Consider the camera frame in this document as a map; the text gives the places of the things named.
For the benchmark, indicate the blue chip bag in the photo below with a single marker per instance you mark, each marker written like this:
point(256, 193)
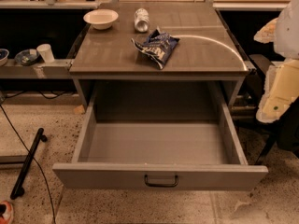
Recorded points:
point(158, 46)

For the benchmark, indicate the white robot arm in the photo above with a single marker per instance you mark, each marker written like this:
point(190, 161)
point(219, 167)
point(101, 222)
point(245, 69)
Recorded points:
point(281, 86)

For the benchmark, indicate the grey open drawer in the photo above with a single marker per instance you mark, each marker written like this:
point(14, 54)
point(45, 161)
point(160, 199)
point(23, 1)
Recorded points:
point(132, 129)

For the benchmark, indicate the silver soda can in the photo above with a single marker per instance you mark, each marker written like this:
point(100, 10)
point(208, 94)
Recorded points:
point(142, 20)

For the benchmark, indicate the grey side shelf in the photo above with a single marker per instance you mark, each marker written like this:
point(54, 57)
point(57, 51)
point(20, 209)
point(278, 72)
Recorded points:
point(59, 69)

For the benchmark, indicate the white bowl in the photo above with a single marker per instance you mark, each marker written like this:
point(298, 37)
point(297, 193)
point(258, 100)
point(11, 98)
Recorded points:
point(101, 19)

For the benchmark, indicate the white paper cup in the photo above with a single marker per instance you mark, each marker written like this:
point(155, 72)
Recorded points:
point(46, 53)

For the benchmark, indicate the dark blue bowl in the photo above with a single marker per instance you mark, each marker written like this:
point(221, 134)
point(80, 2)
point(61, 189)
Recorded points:
point(27, 57)

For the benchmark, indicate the blue rimmed bowl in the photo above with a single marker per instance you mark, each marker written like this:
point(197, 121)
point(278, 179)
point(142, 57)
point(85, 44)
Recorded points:
point(3, 56)

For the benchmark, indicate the black bar stand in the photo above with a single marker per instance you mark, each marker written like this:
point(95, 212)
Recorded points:
point(18, 190)

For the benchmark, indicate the red white shoe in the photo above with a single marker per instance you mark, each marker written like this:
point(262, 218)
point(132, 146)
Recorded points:
point(6, 212)

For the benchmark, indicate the black drawer handle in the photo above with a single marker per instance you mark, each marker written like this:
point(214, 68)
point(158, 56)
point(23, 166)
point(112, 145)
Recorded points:
point(161, 181)

